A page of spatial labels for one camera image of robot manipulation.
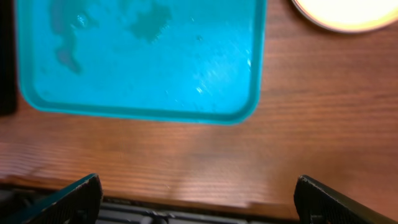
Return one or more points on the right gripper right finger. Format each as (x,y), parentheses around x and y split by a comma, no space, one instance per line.
(316,203)

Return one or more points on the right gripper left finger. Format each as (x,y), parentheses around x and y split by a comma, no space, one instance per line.
(79,202)

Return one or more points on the yellow green plate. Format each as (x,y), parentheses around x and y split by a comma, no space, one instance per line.
(349,16)

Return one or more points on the black rectangular tray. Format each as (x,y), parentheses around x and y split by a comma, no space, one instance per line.
(8,59)

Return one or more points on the teal plastic tray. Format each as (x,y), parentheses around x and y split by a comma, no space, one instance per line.
(196,61)

